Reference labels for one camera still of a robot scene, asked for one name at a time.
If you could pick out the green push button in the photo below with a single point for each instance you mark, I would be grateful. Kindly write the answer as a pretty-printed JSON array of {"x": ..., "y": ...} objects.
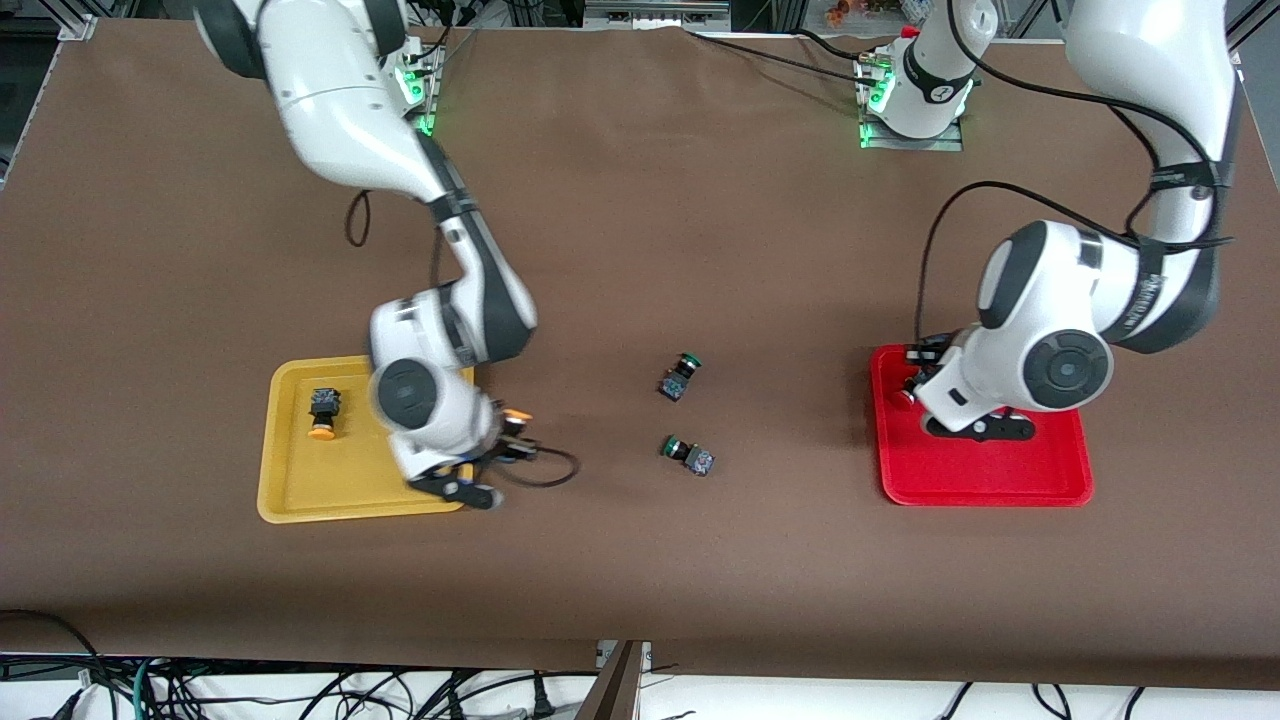
[
  {"x": 700, "y": 461},
  {"x": 675, "y": 383}
]

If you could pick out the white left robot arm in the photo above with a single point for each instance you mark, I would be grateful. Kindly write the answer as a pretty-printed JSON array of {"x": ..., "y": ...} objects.
[{"x": 1060, "y": 300}]

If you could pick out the aluminium frame profile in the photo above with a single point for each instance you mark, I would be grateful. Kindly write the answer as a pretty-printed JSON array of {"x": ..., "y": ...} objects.
[{"x": 78, "y": 27}]

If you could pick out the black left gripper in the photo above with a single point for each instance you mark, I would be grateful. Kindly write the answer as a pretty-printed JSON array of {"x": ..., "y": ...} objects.
[{"x": 927, "y": 363}]

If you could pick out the yellow plastic tray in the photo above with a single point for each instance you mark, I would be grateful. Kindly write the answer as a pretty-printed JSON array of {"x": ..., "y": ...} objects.
[{"x": 300, "y": 480}]

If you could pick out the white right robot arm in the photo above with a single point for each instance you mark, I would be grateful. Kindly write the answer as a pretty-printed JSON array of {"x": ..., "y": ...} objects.
[{"x": 340, "y": 110}]

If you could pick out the brown table support post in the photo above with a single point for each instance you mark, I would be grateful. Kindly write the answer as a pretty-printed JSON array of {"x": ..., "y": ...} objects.
[{"x": 610, "y": 695}]

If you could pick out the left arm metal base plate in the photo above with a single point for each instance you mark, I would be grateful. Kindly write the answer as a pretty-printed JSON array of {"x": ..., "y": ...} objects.
[{"x": 940, "y": 145}]

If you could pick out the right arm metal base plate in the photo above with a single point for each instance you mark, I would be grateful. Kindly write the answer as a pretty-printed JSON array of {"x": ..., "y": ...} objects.
[{"x": 432, "y": 100}]

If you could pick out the silver metal rail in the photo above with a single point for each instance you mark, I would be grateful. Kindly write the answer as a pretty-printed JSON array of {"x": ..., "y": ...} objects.
[{"x": 655, "y": 15}]

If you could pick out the colourful background item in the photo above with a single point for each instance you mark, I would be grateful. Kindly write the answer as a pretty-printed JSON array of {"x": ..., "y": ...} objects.
[{"x": 865, "y": 10}]

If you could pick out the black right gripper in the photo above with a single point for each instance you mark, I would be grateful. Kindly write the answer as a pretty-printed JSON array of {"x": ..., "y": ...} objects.
[{"x": 506, "y": 437}]

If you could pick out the white table edge bracket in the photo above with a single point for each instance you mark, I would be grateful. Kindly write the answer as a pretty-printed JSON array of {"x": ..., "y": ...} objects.
[{"x": 603, "y": 655}]

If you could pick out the red plastic tray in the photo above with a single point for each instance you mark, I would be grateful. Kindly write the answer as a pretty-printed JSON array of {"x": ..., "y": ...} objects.
[{"x": 1040, "y": 470}]

